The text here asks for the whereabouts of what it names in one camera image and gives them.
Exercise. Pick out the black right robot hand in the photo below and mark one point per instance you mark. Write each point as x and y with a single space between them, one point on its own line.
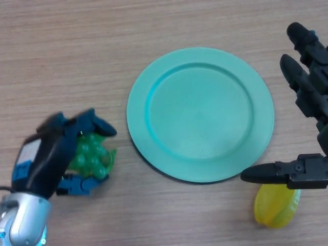
310 89

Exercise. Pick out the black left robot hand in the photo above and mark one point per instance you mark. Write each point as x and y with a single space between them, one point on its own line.
43 164

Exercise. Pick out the green grapes bunch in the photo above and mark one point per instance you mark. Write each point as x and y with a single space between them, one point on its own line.
93 156

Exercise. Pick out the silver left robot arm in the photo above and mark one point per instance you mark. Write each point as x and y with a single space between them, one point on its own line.
23 220

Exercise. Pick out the green round plate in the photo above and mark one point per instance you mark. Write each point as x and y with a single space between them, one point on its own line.
200 115

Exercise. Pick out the yellow starfruit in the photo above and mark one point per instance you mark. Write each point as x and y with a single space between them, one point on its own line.
276 207

